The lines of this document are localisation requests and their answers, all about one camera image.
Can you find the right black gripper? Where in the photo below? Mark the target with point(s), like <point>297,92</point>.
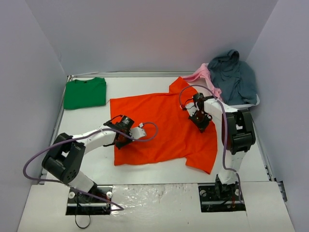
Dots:
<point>200,123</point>

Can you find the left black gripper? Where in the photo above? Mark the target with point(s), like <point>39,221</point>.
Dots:
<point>121,142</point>

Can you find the orange t-shirt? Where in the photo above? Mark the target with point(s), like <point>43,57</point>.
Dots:
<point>170,133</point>

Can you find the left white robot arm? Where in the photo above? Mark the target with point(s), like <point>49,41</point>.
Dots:
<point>64,160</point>

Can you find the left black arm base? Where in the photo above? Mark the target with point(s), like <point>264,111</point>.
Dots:
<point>82,205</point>

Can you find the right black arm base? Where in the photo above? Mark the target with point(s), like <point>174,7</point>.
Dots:
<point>211,202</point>

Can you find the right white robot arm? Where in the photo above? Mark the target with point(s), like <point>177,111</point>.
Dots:
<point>236,130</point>

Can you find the white plastic basket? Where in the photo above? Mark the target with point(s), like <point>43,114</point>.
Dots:
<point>241,105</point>

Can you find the pink t-shirt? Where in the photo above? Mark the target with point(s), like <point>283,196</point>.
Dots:
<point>203,75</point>

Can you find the blue-grey t-shirt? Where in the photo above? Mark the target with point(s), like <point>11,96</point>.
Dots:
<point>235,78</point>

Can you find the green folded t-shirt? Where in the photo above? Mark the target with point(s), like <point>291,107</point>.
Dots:
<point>81,94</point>

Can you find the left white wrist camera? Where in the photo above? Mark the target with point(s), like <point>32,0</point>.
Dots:
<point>138,132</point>

